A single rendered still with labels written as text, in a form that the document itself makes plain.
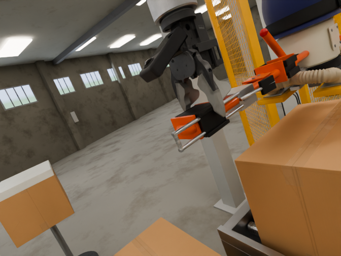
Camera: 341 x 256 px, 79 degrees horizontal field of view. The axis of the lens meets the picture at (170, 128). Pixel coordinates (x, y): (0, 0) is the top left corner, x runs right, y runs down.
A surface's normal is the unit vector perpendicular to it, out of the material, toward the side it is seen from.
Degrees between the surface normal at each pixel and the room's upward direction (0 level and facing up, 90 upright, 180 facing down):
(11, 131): 90
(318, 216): 90
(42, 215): 90
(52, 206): 90
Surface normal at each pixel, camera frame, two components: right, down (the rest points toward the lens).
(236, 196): 0.55, -0.03
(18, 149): 0.79, -0.18
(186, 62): -0.76, 0.40
